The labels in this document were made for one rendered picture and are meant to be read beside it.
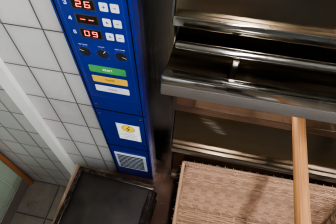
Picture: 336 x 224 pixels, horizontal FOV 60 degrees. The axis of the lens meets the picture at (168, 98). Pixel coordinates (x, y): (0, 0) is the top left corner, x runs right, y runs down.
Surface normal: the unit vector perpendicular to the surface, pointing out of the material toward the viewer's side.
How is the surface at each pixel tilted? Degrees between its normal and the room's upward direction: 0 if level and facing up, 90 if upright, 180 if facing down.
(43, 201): 0
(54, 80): 90
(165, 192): 0
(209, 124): 70
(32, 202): 0
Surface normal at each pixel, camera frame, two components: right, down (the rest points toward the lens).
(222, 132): -0.19, 0.56
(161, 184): 0.00, -0.57
